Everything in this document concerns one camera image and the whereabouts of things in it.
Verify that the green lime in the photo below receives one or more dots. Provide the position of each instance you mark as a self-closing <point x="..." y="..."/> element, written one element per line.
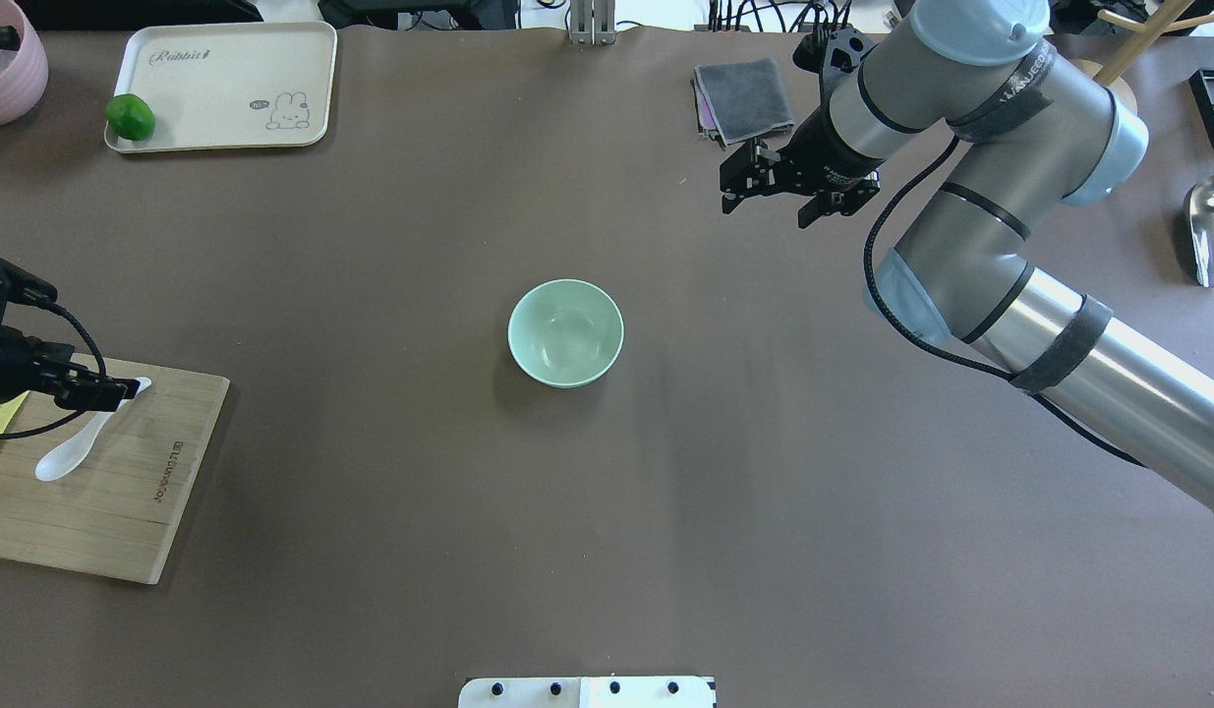
<point x="130" y="117"/>

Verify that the aluminium frame post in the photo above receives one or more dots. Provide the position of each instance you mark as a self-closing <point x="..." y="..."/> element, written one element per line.
<point x="591" y="22"/>

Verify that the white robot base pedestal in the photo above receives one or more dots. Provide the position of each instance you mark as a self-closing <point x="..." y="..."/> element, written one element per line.
<point x="662" y="690"/>

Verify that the light green bowl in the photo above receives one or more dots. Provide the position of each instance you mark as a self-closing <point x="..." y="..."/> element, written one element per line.
<point x="565" y="333"/>

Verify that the wooden cup tree stand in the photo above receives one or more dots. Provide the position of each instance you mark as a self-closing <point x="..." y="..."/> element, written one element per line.
<point x="1169" y="16"/>

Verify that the bamboo cutting board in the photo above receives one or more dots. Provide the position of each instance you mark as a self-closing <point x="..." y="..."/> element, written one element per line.
<point x="118" y="513"/>

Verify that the steel muddler with black tip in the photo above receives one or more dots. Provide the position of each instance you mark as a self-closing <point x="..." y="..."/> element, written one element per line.
<point x="10" y="39"/>

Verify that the cream rabbit tray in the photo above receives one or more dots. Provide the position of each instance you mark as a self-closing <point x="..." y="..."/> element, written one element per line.
<point x="240" y="85"/>

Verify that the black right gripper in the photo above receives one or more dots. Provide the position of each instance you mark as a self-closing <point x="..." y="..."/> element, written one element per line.
<point x="825" y="153"/>

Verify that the grey folded cloth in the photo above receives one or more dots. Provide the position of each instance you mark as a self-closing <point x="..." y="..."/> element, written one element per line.
<point x="739" y="101"/>

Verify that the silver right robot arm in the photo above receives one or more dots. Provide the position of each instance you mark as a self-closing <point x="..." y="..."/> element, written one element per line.
<point x="1040" y="133"/>

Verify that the pink bowl with ice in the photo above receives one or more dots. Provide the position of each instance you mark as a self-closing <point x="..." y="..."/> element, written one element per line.
<point x="23" y="71"/>

